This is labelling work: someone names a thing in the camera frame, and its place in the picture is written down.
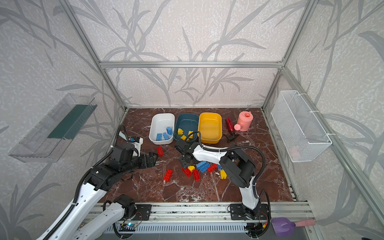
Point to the red lego brick near bins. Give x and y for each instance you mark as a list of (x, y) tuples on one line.
[(160, 151)]

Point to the clear plastic wall shelf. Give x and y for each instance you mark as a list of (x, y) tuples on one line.
[(49, 139)]

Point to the red lego brick upright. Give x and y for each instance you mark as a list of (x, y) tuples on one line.
[(196, 175)]

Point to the long red lego brick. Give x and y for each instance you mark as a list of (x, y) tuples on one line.
[(168, 175)]

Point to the small yellow lego brick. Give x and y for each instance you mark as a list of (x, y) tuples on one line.
[(191, 134)]

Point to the large blue lego brick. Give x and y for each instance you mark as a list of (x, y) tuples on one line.
[(203, 166)]

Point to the light blue toy trowel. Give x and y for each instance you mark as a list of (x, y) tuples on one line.
[(123, 135)]

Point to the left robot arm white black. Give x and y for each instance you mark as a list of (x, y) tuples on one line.
[(123, 158)]

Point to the purple toy shovel pink handle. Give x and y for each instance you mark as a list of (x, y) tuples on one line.
[(284, 227)]

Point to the red lego brick under pile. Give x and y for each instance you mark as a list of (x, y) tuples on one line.
[(187, 172)]

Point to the yellow plastic bin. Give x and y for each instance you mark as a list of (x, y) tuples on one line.
[(210, 127)]

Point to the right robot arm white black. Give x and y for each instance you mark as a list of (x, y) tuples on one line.
[(238, 166)]

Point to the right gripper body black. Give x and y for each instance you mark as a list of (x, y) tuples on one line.
[(184, 151)]

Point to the dark teal plastic bin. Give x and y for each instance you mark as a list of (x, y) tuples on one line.
[(186, 122)]

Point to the pink toy watering can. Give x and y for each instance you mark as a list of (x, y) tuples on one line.
[(244, 121)]

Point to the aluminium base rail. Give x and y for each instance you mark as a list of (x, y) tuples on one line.
[(192, 211)]

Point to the white wire mesh basket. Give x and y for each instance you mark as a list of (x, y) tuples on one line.
[(301, 132)]

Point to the red lego brick center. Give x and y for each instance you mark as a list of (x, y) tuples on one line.
[(212, 168)]

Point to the white plastic bin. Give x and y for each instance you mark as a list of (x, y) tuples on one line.
[(158, 126)]

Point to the red and black hand tool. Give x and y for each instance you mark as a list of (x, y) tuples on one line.
[(232, 132)]

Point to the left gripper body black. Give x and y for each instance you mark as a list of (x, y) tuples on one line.
[(145, 160)]

